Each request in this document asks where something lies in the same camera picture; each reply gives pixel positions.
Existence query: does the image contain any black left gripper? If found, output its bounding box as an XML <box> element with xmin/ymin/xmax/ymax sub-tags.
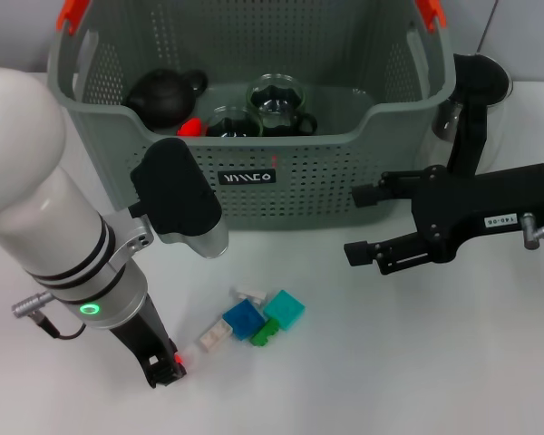
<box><xmin>108</xmin><ymin>294</ymin><xmax>188</xmax><ymax>390</ymax></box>

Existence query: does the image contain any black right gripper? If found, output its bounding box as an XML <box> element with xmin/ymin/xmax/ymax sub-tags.
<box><xmin>343</xmin><ymin>163</ymin><xmax>544</xmax><ymax>276</ymax></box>

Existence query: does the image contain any translucent white building block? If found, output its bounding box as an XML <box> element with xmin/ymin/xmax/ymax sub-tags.
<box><xmin>198</xmin><ymin>318</ymin><xmax>235</xmax><ymax>353</ymax></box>

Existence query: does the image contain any teal square building block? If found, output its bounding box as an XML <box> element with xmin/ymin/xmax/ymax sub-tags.
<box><xmin>264</xmin><ymin>289</ymin><xmax>306</xmax><ymax>330</ymax></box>

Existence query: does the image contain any glass teacup black holder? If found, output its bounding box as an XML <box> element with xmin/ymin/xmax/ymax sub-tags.
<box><xmin>206</xmin><ymin>104</ymin><xmax>264</xmax><ymax>139</ymax></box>
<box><xmin>246</xmin><ymin>73</ymin><xmax>319</xmax><ymax>137</ymax></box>

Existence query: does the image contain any large red building block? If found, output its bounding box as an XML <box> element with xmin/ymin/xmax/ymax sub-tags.
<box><xmin>176</xmin><ymin>116</ymin><xmax>204</xmax><ymax>137</ymax></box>

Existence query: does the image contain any grey-green perforated storage basket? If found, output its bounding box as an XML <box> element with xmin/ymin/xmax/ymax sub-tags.
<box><xmin>47</xmin><ymin>0</ymin><xmax>457</xmax><ymax>231</ymax></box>

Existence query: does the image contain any blue square building block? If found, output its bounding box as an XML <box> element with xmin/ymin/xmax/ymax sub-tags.
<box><xmin>221</xmin><ymin>299</ymin><xmax>266</xmax><ymax>341</ymax></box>

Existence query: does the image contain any green building block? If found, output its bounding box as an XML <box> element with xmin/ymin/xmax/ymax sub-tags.
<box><xmin>248</xmin><ymin>318</ymin><xmax>281</xmax><ymax>348</ymax></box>

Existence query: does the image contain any small white building block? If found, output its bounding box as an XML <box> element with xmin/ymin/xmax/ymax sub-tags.
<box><xmin>229</xmin><ymin>285</ymin><xmax>268</xmax><ymax>305</ymax></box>

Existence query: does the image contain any black ceramic teapot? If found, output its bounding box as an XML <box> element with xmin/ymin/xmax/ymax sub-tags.
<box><xmin>125</xmin><ymin>67</ymin><xmax>209</xmax><ymax>132</ymax></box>

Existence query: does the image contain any left gripper connector cable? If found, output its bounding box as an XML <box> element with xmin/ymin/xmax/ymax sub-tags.
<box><xmin>11</xmin><ymin>292</ymin><xmax>88</xmax><ymax>340</ymax></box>

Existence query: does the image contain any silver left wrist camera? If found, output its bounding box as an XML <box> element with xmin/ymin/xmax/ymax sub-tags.
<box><xmin>129</xmin><ymin>138</ymin><xmax>230</xmax><ymax>259</ymax></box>

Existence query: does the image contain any thin black camera cable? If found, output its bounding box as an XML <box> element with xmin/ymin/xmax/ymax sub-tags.
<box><xmin>477</xmin><ymin>0</ymin><xmax>500</xmax><ymax>52</ymax></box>

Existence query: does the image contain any orange basket carry handle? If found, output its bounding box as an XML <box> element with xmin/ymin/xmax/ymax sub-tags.
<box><xmin>56</xmin><ymin>0</ymin><xmax>448</xmax><ymax>35</ymax></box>

